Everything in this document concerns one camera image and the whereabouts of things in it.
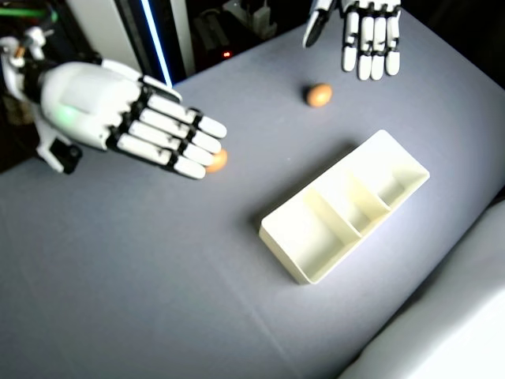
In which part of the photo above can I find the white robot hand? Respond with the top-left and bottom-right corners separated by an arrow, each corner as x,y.
302,0 -> 402,81
39,58 -> 228,181

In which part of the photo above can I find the brown egg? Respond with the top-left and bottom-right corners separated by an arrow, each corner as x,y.
303,82 -> 333,107
204,148 -> 229,174

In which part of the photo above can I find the cream three-compartment tray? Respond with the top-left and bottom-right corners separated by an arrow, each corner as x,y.
258,129 -> 431,286

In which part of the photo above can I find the white column with blue light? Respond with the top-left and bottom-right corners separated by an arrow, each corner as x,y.
65,0 -> 196,86

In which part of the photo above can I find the black device with red light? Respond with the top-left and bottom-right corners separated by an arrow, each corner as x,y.
195,0 -> 277,66

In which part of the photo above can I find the grey table cloth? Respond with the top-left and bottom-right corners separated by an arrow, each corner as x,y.
0,7 -> 505,379

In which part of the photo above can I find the white backdrop sheet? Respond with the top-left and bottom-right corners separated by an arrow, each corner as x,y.
339,197 -> 505,379

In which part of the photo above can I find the green cable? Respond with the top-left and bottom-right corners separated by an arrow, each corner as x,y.
0,7 -> 59,21

